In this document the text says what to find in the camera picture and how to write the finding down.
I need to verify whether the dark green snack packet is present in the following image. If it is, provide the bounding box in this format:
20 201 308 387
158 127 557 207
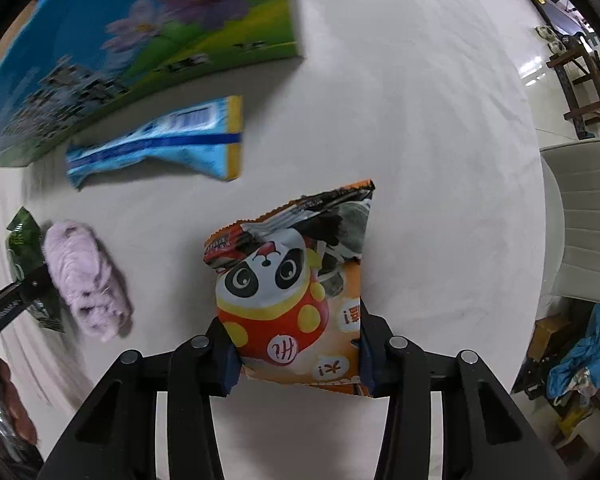
6 207 65 333

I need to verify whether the cardboard box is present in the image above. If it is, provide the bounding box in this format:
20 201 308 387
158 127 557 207
528 314 573 362

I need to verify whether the blue yellow snack packet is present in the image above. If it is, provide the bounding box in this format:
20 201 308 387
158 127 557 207
65 95 244 190

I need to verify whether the white chair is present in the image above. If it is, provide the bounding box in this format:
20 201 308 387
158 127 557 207
539 138 600 305

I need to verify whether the large flower print box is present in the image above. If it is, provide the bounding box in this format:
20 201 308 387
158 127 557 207
0 0 306 168

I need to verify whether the blue cloth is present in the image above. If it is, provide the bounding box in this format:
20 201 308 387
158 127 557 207
547 303 600 407

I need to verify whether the purple fuzzy cloth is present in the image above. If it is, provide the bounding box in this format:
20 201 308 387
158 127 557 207
44 220 133 343

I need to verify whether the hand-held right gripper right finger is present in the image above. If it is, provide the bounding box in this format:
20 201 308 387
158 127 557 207
358 313 574 480

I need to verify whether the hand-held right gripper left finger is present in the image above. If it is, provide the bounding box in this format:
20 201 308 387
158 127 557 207
39 316 242 480

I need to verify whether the person's left hand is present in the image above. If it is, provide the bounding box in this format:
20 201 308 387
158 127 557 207
0 350 39 446

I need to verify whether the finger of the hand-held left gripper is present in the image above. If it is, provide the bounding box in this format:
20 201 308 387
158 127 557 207
0 263 54 347

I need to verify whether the dark wooden stand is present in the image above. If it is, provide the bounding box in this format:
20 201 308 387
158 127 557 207
546 30 600 141

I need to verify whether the orange panda snack bag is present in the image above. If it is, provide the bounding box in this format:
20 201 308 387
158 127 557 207
203 179 376 398

